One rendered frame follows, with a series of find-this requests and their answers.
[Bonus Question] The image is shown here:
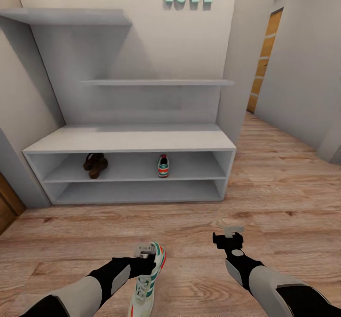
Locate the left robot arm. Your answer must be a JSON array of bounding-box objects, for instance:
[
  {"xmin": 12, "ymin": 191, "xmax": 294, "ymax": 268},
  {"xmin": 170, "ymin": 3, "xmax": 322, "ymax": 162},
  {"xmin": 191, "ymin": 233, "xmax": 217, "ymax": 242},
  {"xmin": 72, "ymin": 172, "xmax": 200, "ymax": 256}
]
[{"xmin": 19, "ymin": 245, "xmax": 156, "ymax": 317}]

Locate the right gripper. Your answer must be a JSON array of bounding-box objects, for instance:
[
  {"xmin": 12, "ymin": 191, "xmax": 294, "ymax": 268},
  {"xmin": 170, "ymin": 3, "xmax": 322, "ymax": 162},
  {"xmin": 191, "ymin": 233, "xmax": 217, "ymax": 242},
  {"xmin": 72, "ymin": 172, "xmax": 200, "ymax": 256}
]
[{"xmin": 213, "ymin": 233, "xmax": 242, "ymax": 250}]

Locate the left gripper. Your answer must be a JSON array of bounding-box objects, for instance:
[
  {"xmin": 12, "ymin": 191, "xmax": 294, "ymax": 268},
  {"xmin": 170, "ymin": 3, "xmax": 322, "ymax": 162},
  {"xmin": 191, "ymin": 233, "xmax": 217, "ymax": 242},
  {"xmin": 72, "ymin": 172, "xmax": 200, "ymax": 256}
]
[{"xmin": 131, "ymin": 257, "xmax": 156, "ymax": 278}]

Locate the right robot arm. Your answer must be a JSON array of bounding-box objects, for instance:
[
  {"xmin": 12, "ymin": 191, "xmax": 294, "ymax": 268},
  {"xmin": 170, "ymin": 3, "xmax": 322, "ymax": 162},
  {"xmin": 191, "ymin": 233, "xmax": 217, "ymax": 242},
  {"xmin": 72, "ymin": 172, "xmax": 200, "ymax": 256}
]
[{"xmin": 213, "ymin": 226, "xmax": 341, "ymax": 317}]

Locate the gym shoe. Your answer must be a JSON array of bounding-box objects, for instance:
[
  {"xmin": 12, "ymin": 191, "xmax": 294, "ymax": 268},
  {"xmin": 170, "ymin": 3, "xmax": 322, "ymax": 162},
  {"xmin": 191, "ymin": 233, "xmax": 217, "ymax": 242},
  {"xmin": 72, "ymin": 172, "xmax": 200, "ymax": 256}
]
[
  {"xmin": 157, "ymin": 154, "xmax": 169, "ymax": 177},
  {"xmin": 128, "ymin": 242, "xmax": 166, "ymax": 317}
]

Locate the sandal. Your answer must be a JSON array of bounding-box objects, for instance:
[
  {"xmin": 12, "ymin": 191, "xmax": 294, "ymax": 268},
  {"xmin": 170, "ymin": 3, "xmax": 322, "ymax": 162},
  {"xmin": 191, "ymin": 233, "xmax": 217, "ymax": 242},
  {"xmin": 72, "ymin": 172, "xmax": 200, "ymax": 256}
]
[
  {"xmin": 83, "ymin": 153, "xmax": 105, "ymax": 171},
  {"xmin": 89, "ymin": 158, "xmax": 108, "ymax": 179}
]

